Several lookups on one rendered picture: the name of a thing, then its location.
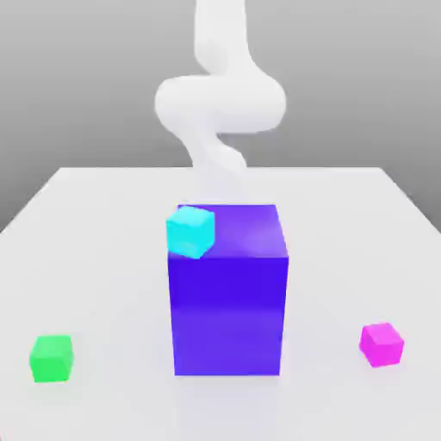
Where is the large purple box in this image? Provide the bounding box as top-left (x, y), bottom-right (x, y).
top-left (167, 203), bottom-right (289, 377)

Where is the small magenta cube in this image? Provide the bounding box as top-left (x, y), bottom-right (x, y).
top-left (358, 322), bottom-right (405, 369)

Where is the small cyan cube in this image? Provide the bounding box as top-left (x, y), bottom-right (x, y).
top-left (165, 205), bottom-right (216, 260)

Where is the small green cube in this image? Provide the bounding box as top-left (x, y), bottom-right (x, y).
top-left (28, 334), bottom-right (75, 384)

